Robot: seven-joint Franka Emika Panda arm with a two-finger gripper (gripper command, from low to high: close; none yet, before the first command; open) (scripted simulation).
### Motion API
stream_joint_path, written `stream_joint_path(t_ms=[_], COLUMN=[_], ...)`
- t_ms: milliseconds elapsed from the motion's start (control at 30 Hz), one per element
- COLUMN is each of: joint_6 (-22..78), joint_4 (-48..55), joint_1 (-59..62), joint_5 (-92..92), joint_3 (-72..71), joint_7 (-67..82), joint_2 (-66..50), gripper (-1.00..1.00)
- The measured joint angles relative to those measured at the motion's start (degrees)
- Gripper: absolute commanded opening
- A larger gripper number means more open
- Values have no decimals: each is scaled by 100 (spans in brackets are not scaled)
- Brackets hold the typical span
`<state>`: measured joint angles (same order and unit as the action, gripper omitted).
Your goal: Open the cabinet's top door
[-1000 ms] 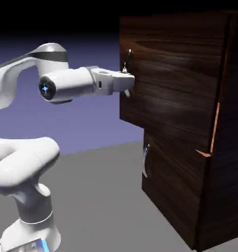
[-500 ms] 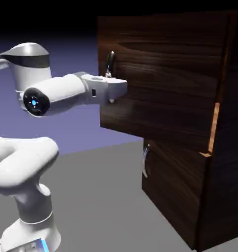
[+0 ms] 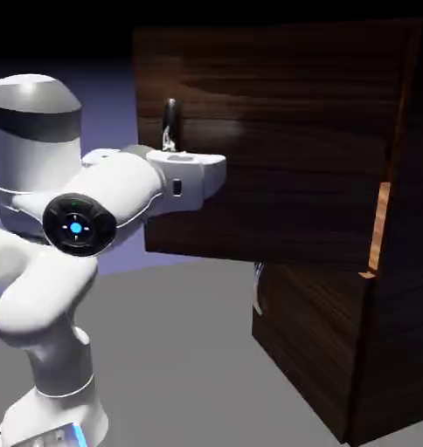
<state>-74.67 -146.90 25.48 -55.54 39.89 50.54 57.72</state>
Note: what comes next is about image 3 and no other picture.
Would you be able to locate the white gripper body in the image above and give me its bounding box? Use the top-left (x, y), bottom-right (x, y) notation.
top-left (201, 154), bottom-right (227, 203)

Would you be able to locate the dark wood cabinet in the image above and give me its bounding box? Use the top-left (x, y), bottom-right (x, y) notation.
top-left (132, 17), bottom-right (423, 447)

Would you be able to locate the curved metal door handle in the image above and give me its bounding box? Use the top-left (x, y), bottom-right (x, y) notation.
top-left (160, 98), bottom-right (180, 153)
top-left (252, 262), bottom-right (267, 316)

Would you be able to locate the dark wood cabinet door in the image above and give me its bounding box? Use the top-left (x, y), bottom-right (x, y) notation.
top-left (251, 261), bottom-right (376, 445)
top-left (132, 19), bottom-right (423, 274)

